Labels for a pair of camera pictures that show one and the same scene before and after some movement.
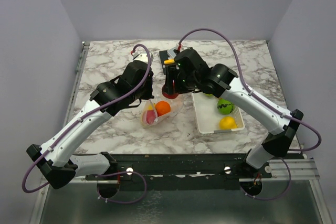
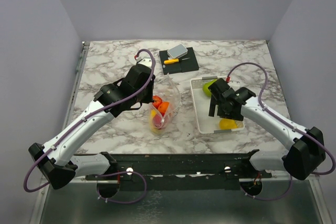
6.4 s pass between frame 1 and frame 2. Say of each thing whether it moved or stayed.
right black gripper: moved
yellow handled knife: stayed
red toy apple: moved
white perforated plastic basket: stayed
